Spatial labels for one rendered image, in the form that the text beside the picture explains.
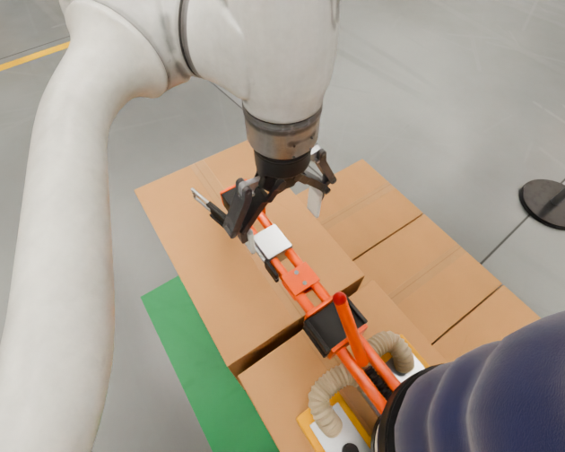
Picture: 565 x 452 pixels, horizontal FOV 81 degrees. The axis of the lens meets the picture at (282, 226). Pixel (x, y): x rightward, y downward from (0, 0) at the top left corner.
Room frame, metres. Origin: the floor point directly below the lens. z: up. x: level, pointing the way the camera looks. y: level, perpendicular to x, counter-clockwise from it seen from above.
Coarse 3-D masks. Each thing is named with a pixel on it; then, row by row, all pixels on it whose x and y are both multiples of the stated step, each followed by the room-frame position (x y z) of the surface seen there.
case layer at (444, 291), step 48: (336, 192) 0.95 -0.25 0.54; (384, 192) 0.95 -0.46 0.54; (336, 240) 0.70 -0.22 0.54; (384, 240) 0.70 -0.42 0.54; (432, 240) 0.70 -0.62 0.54; (384, 288) 0.49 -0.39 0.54; (432, 288) 0.49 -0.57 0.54; (480, 288) 0.49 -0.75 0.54; (432, 336) 0.31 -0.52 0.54; (480, 336) 0.31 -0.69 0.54
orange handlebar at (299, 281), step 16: (272, 224) 0.41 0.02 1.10; (288, 256) 0.33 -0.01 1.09; (288, 272) 0.29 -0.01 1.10; (304, 272) 0.29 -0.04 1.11; (288, 288) 0.26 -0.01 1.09; (304, 288) 0.26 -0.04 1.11; (320, 288) 0.26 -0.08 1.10; (304, 304) 0.22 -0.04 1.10; (336, 352) 0.14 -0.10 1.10; (368, 352) 0.13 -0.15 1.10; (352, 368) 0.11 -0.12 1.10; (384, 368) 0.11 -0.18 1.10; (368, 384) 0.08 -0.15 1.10; (384, 400) 0.06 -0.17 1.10
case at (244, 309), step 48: (240, 144) 0.83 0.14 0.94; (144, 192) 0.63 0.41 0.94; (288, 192) 0.63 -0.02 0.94; (192, 240) 0.46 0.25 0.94; (192, 288) 0.32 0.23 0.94; (240, 288) 0.32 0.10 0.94; (336, 288) 0.32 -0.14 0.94; (240, 336) 0.20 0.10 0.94; (288, 336) 0.23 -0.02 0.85; (240, 384) 0.14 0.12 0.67
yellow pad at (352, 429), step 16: (336, 400) 0.07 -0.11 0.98; (304, 416) 0.04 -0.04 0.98; (352, 416) 0.04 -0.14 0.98; (304, 432) 0.01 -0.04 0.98; (320, 432) 0.01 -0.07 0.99; (352, 432) 0.01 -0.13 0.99; (320, 448) -0.01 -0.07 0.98; (336, 448) -0.01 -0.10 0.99; (352, 448) -0.01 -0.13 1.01; (368, 448) -0.01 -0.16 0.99
